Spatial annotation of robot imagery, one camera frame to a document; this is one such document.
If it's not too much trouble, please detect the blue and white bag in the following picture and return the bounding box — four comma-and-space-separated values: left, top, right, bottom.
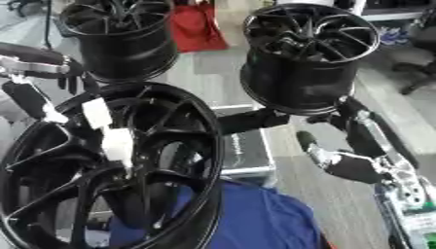
376, 25, 413, 47

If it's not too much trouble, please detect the black wheel rim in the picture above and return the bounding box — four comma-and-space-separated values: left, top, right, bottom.
57, 0, 181, 83
238, 2, 383, 117

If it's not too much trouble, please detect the black case with silver edges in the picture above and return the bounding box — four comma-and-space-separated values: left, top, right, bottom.
211, 103, 279, 178

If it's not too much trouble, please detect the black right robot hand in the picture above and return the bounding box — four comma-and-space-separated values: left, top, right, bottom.
216, 96, 422, 185

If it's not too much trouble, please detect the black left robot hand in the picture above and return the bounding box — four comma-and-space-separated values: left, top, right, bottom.
0, 42, 102, 125

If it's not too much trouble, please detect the red bag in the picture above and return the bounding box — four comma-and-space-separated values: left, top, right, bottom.
166, 0, 232, 54

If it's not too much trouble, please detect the black office chair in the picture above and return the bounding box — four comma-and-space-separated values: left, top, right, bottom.
389, 12, 436, 96

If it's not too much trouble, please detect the large black spoked wheel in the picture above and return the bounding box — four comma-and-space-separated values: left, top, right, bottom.
0, 81, 227, 249

